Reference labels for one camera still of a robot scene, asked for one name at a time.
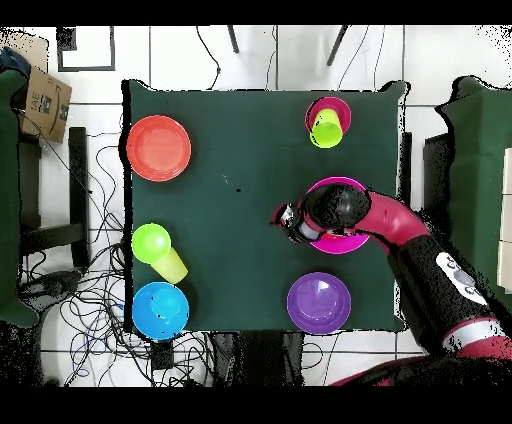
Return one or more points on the large magenta bowl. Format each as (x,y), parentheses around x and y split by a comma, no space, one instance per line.
(340,247)

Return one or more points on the lime green cup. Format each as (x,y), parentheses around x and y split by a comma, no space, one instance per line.
(326,132)

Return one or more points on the yellow cup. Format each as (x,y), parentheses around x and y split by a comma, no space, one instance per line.
(172,268)

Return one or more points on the small crimson pink bowl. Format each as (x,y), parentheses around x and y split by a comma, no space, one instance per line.
(346,112)

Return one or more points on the large orange bowl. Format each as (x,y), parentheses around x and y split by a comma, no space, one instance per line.
(158,148)

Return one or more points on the blue bowl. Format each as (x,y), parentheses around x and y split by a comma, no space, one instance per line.
(160,311)

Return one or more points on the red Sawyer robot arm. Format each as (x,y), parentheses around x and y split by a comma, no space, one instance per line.
(400,224)

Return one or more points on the dark green tablecloth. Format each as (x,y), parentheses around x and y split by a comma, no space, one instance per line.
(240,140)

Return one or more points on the purple bowl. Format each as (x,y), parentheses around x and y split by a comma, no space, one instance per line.
(318,303)

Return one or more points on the small green bowl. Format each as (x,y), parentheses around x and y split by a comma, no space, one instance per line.
(151,243)

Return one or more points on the black robot column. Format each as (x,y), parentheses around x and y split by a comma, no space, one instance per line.
(260,360)

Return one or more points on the black tripod leg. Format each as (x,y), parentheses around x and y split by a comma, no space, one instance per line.
(337,46)
(233,40)

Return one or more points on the black power strip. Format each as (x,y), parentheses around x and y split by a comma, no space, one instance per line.
(162,356)

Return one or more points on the green cloth side table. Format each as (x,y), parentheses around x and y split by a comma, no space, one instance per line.
(480,160)
(8,200)

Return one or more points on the white box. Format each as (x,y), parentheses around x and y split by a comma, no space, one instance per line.
(506,220)

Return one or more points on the cardboard box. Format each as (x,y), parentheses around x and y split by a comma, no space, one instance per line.
(46,104)

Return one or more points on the blue object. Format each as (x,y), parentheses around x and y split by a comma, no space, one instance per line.
(14,62)

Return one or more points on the black chair frame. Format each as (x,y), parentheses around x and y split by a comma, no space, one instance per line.
(78,180)

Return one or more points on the dark grey pedestal leg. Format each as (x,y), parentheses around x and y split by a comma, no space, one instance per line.
(52,282)

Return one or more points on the black square floor frame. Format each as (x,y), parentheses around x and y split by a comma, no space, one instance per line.
(86,68)

